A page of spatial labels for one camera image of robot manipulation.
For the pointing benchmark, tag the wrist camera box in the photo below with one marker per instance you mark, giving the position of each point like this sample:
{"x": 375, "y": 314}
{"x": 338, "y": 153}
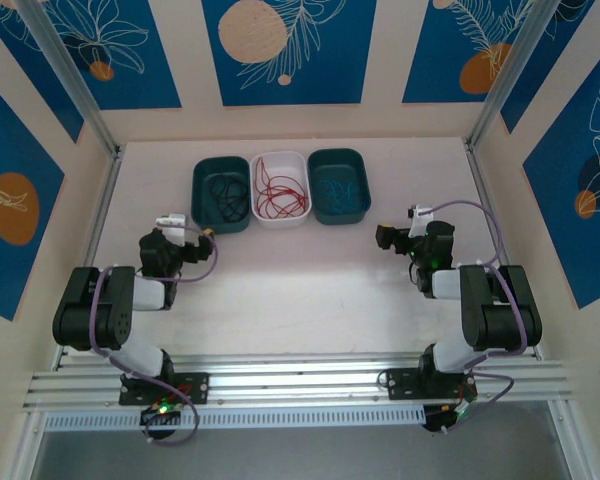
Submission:
{"x": 172, "y": 220}
{"x": 422, "y": 215}

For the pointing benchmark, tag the teal plastic bin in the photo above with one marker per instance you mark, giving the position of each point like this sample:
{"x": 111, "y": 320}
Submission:
{"x": 340, "y": 160}
{"x": 202, "y": 200}

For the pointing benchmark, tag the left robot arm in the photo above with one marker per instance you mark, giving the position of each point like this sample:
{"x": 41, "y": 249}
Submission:
{"x": 90, "y": 315}

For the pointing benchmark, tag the long aluminium mounting rail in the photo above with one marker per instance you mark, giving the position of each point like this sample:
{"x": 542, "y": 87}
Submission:
{"x": 290, "y": 380}

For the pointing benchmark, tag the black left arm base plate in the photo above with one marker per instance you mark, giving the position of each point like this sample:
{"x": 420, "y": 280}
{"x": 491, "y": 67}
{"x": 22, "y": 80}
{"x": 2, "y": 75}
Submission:
{"x": 197, "y": 387}

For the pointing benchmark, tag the black controller board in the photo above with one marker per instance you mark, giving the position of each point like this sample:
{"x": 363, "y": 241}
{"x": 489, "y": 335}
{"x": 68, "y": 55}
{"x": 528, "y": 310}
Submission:
{"x": 160, "y": 425}
{"x": 437, "y": 420}

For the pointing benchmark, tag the aluminium side rail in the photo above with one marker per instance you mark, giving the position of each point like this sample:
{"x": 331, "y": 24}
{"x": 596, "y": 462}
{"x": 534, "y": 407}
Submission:
{"x": 495, "y": 215}
{"x": 102, "y": 210}

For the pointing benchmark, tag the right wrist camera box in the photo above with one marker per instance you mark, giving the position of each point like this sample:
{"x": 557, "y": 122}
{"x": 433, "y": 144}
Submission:
{"x": 422, "y": 215}

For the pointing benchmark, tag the aluminium frame post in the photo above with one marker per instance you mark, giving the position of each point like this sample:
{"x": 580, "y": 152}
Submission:
{"x": 75, "y": 85}
{"x": 505, "y": 80}

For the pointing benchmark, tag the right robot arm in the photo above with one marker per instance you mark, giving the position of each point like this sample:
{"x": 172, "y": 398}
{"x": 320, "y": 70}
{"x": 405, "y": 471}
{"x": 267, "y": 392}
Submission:
{"x": 500, "y": 320}

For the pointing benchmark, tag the white plastic bin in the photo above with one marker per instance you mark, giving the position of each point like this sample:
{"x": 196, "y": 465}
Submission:
{"x": 280, "y": 165}

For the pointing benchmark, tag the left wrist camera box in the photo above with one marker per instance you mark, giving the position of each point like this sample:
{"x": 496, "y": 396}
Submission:
{"x": 172, "y": 220}

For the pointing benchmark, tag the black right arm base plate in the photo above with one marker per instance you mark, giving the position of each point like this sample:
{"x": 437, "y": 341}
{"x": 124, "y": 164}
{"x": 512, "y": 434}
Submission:
{"x": 400, "y": 385}

